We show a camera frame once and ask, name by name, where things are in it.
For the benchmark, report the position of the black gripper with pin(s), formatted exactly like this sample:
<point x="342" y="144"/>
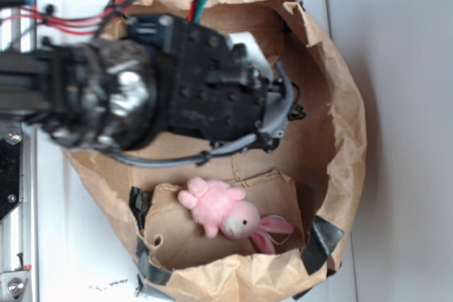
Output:
<point x="211" y="86"/>

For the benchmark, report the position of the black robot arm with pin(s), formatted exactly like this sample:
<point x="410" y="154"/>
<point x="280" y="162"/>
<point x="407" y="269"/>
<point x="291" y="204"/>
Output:
<point x="94" y="95"/>

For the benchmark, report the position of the pink plush bunny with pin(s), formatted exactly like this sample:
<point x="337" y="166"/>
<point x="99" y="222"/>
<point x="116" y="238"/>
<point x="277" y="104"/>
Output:
<point x="222" y="208"/>

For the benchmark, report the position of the brown paper bag tray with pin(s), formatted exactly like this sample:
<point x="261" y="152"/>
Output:
<point x="314" y="179"/>

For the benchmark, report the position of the black mounting plate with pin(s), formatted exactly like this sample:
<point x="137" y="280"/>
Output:
<point x="10" y="177"/>

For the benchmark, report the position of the aluminium extrusion rail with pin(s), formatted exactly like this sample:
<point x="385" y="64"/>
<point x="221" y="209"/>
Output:
<point x="19" y="245"/>

